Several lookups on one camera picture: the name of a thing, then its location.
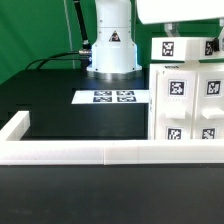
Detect black corrugated cable hose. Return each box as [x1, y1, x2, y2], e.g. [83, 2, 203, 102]
[72, 0, 92, 52]

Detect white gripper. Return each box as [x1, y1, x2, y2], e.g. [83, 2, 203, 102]
[137, 0, 224, 52]

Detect black table cables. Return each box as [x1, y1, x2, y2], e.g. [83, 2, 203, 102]
[25, 49, 93, 71]

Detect small white cabinet top block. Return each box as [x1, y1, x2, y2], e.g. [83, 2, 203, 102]
[151, 37, 224, 61]

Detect white base marker sheet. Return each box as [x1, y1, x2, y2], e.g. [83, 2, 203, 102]
[72, 90, 149, 104]

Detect white U-shaped obstacle frame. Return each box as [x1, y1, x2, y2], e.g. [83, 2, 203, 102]
[0, 111, 224, 165]

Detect white cabinet door panel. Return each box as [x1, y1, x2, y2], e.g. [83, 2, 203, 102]
[155, 70, 196, 140]
[192, 70, 224, 140]

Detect white cabinet body box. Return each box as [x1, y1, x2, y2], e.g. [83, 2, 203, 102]
[148, 63, 224, 140]

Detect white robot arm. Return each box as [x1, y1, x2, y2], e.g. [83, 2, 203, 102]
[87, 0, 224, 80]

